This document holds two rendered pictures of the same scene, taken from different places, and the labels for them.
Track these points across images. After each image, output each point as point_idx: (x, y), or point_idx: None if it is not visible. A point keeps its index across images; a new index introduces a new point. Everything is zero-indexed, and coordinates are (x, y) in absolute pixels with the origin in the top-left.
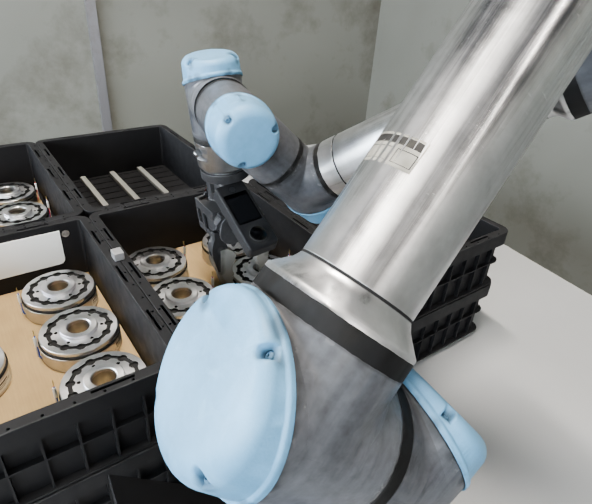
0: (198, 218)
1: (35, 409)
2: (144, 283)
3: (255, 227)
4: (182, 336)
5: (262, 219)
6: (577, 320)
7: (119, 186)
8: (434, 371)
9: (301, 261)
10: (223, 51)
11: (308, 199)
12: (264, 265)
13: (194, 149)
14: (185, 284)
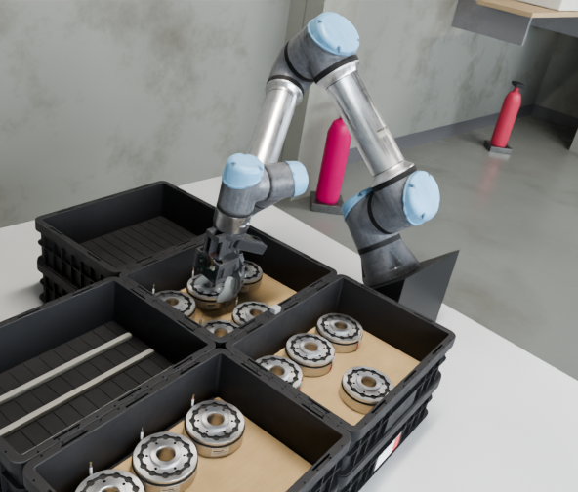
0: (216, 280)
1: (359, 360)
2: (295, 296)
3: (256, 237)
4: (417, 197)
5: (247, 234)
6: None
7: (23, 427)
8: None
9: (402, 164)
10: (240, 155)
11: None
12: (400, 173)
13: (30, 313)
14: (246, 312)
